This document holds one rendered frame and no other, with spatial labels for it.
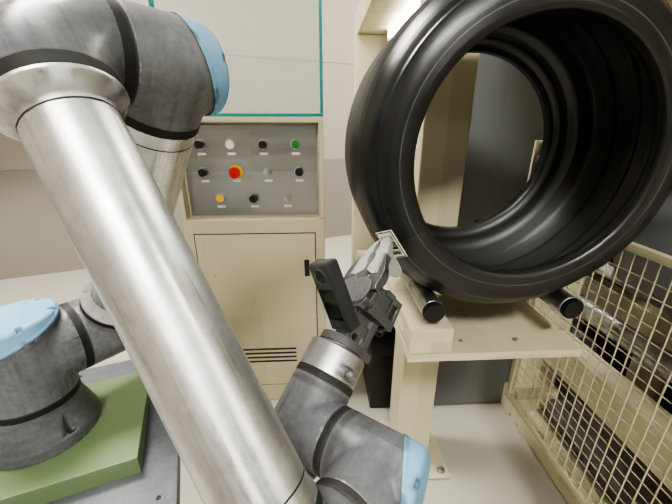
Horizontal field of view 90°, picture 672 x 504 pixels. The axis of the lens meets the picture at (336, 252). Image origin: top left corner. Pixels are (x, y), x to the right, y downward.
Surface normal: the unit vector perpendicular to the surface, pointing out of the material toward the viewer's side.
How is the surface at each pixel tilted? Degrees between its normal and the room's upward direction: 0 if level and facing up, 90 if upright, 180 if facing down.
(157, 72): 110
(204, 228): 90
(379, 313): 70
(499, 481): 0
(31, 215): 90
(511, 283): 101
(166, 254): 54
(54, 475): 2
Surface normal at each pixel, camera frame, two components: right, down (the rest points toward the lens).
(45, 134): -0.09, 0.00
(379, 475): 0.35, -0.77
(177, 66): 0.80, 0.36
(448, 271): -0.05, 0.49
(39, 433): 0.60, -0.09
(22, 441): 0.35, -0.04
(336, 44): 0.39, 0.32
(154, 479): 0.00, -0.94
